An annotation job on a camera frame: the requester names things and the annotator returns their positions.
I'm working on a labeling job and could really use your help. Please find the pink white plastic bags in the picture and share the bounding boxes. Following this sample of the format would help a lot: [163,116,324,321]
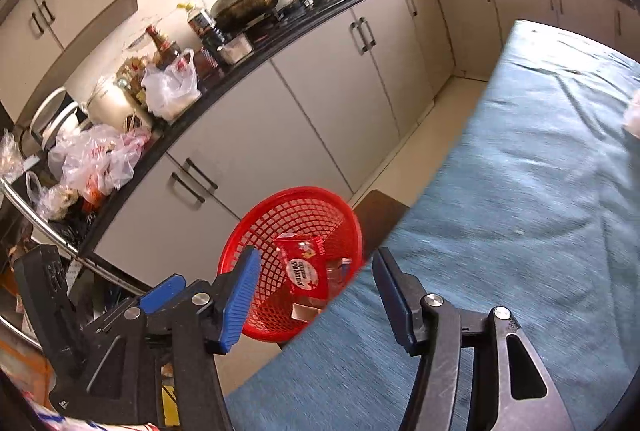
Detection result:
[32,124,152,221]

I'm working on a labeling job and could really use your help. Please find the red plastic mesh basket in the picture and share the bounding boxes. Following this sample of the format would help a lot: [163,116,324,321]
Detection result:
[218,186,364,343]

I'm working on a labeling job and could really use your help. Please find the small tan carton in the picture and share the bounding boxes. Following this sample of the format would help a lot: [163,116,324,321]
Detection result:
[291,297,329,324]

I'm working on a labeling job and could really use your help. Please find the white kitchen base cabinets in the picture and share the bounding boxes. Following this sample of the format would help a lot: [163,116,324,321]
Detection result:
[80,0,639,285]

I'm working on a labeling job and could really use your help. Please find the red torn snack bag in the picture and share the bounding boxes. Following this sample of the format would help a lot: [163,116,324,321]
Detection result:
[274,233,329,300]

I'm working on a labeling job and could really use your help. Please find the blue towel table cover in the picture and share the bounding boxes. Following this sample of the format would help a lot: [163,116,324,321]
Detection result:
[227,20,639,430]

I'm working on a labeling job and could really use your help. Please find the dark sauce bottle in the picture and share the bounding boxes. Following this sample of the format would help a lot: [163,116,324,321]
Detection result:
[145,24,182,70]

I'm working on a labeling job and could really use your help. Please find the steel lidded pot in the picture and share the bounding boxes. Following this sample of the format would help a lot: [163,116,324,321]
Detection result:
[209,0,278,32]

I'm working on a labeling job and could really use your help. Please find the white upper wall cabinet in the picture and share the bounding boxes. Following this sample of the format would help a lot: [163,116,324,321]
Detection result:
[1,0,138,124]

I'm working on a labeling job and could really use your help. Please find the white plastic bag on counter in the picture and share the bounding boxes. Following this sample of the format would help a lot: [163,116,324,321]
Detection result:
[141,48,201,123]

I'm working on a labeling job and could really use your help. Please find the brown wooden stool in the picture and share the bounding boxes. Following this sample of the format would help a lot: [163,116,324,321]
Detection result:
[354,189,409,261]

